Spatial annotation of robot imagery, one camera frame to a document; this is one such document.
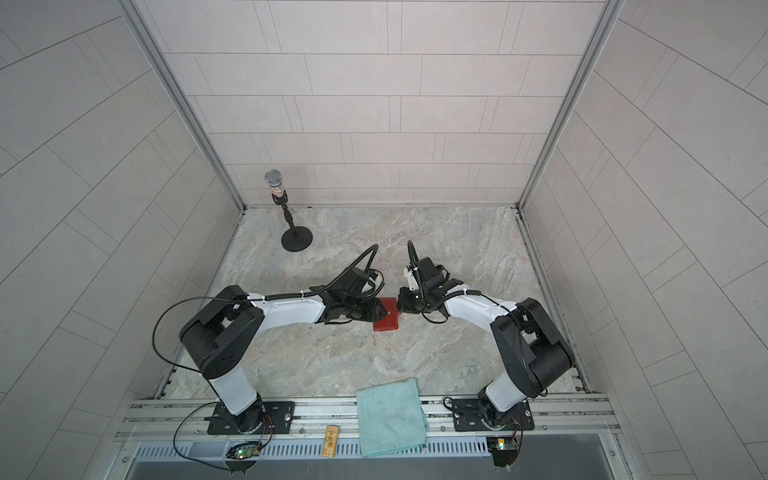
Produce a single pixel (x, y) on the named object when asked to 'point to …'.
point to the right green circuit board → (504, 449)
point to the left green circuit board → (243, 450)
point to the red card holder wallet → (391, 320)
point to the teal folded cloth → (390, 417)
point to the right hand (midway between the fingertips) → (395, 305)
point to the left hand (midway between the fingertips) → (393, 311)
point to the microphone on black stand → (297, 238)
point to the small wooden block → (330, 440)
